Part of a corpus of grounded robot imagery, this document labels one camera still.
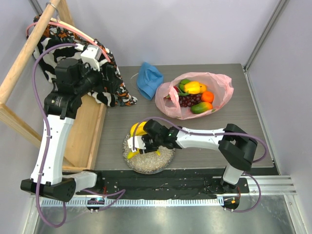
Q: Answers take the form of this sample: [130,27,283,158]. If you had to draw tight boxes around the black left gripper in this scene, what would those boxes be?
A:
[74,59,122,97]

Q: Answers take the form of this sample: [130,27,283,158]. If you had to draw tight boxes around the yellow fake banana bunch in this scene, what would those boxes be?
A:
[130,121,147,137]

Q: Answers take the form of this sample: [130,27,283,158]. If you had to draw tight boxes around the single yellow fake banana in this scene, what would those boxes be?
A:
[127,149,160,159]

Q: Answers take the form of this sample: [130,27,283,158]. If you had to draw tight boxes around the yellow fake bell pepper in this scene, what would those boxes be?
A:
[183,81,207,95]

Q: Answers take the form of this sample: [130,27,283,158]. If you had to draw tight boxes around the orange fake fruit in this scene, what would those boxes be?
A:
[201,91,215,103]

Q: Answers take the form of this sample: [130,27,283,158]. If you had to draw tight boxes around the pink plastic bag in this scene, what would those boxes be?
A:
[155,72,234,120]

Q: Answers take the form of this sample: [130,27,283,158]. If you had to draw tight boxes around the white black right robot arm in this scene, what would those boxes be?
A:
[133,119,257,193]

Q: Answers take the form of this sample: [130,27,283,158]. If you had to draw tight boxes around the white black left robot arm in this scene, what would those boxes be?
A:
[20,58,104,202]

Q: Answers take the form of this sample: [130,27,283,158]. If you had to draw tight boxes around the fake red grapes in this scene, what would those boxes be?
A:
[179,94,201,107]

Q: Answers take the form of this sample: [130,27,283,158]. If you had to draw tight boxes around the green orange fake mango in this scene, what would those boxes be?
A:
[191,102,213,114]

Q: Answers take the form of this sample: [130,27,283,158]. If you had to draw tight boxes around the speckled round plate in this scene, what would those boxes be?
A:
[122,133,175,175]

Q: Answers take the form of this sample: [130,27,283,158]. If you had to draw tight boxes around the blue bucket hat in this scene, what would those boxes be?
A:
[136,62,164,100]

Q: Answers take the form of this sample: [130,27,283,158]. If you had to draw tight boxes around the black white orange patterned cloth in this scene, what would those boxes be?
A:
[33,18,137,107]

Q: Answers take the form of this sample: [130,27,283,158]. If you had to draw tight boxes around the pink hanger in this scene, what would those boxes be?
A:
[33,19,115,68]

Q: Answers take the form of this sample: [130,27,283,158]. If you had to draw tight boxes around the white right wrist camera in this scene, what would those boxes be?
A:
[127,136,146,153]

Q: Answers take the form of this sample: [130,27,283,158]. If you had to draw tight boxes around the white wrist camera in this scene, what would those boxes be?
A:
[127,136,146,153]
[73,43,101,71]

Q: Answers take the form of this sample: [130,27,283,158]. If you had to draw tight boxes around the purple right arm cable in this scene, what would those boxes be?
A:
[133,117,269,215]

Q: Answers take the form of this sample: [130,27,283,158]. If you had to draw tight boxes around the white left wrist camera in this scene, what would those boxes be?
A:
[73,43,101,71]

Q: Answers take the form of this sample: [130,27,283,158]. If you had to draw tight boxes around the wooden rack frame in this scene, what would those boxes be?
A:
[0,0,108,173]

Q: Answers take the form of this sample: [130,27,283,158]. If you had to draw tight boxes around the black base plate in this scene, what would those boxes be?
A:
[91,169,250,200]

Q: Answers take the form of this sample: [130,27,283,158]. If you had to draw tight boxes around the aluminium rail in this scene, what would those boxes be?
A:
[30,175,298,207]

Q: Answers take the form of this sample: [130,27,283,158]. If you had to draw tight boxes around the aluminium corner post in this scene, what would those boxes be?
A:
[243,0,289,72]

